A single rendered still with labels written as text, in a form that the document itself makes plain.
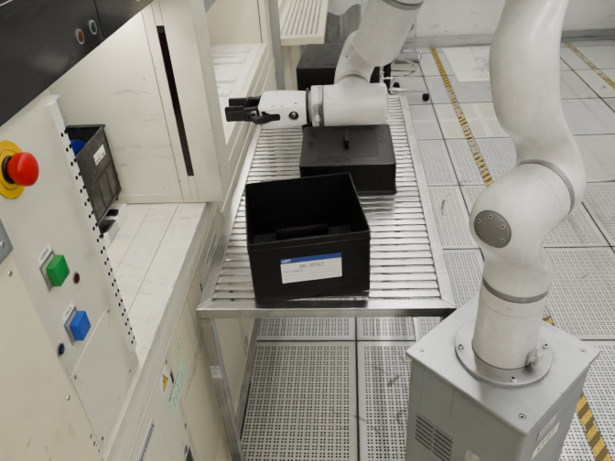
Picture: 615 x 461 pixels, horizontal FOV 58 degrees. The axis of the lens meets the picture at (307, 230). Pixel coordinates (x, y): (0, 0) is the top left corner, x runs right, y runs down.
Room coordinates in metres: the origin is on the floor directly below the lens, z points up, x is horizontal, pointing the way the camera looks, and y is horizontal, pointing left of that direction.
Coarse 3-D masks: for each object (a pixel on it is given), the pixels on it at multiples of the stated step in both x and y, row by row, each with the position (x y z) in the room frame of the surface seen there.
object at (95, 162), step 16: (80, 128) 1.26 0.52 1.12; (96, 128) 1.26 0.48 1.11; (96, 144) 1.20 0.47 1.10; (80, 160) 1.11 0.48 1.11; (96, 160) 1.18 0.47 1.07; (112, 160) 1.25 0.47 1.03; (96, 176) 1.16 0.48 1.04; (112, 176) 1.23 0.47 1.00; (96, 192) 1.13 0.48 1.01; (112, 192) 1.20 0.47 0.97; (96, 208) 1.11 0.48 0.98
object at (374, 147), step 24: (312, 144) 1.61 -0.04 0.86; (336, 144) 1.59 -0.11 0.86; (360, 144) 1.58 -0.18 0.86; (384, 144) 1.57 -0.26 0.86; (312, 168) 1.46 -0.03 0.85; (336, 168) 1.45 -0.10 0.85; (360, 168) 1.45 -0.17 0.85; (384, 168) 1.44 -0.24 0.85; (360, 192) 1.45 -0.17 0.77; (384, 192) 1.44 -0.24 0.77
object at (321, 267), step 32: (256, 192) 1.26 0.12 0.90; (288, 192) 1.26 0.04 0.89; (320, 192) 1.27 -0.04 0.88; (352, 192) 1.21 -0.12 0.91; (256, 224) 1.26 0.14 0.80; (288, 224) 1.26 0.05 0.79; (320, 224) 1.24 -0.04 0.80; (352, 224) 1.22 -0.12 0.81; (256, 256) 0.99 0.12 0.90; (288, 256) 0.99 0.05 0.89; (320, 256) 1.00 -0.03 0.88; (352, 256) 1.00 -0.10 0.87; (256, 288) 0.99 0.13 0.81; (288, 288) 0.99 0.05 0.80; (320, 288) 1.00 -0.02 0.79; (352, 288) 1.00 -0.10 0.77
